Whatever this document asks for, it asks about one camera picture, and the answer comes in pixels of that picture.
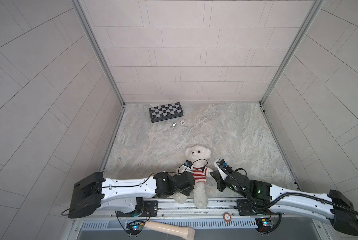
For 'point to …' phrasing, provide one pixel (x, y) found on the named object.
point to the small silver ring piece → (182, 121)
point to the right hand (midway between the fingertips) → (210, 177)
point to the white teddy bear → (199, 155)
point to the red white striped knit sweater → (199, 174)
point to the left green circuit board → (134, 227)
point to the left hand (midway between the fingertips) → (195, 186)
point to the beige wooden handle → (186, 233)
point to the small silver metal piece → (173, 125)
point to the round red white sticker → (227, 217)
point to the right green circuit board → (263, 224)
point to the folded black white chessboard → (165, 112)
